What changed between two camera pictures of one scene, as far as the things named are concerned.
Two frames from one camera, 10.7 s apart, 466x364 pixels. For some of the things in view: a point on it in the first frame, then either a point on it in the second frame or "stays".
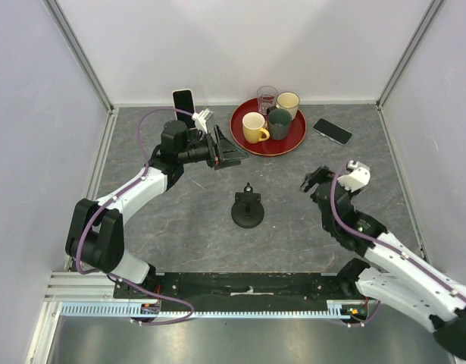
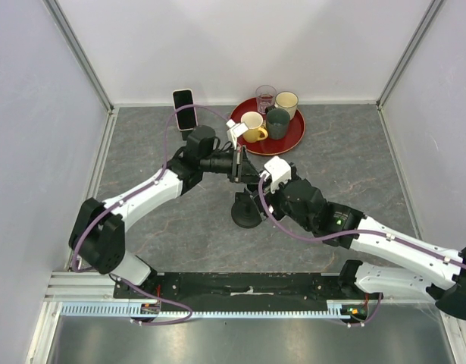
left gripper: (229, 155) -> (242, 170)
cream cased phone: (185, 106) stays
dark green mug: (279, 123) stays
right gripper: (321, 173) -> (272, 198)
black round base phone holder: (247, 211) stays
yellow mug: (252, 125) stays
